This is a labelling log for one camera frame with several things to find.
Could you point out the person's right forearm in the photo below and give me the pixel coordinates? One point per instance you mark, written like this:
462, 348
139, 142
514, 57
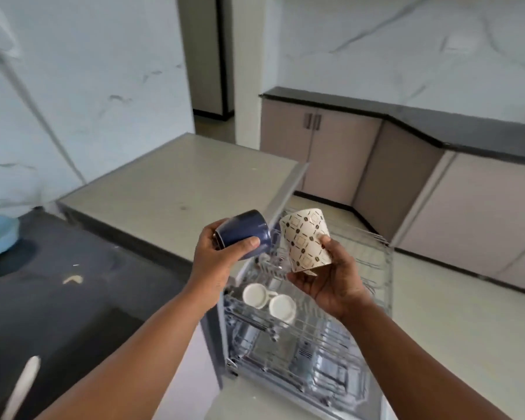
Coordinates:
411, 371

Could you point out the plain cream mug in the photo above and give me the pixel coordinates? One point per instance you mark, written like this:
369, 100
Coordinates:
254, 295

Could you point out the silver dishwasher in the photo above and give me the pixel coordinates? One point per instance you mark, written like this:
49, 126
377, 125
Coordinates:
179, 188

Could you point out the dark blue cup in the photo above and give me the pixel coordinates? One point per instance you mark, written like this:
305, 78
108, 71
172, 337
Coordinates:
245, 227

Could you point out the red flower print mug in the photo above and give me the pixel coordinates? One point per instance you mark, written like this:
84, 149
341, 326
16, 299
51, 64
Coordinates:
283, 309

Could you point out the pink base cabinet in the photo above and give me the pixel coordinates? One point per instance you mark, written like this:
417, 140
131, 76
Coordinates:
192, 380

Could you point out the black countertop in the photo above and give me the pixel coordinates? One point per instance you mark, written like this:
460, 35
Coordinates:
70, 336
463, 131

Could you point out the person's left hand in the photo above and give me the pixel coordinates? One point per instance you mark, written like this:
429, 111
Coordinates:
214, 266

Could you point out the beige base cabinet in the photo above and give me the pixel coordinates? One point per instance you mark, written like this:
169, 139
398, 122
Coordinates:
463, 214

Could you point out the cream diamond pattern mug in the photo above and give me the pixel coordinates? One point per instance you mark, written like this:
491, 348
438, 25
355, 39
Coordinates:
306, 240

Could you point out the person's right hand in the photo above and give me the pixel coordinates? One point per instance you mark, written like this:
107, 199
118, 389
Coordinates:
337, 288

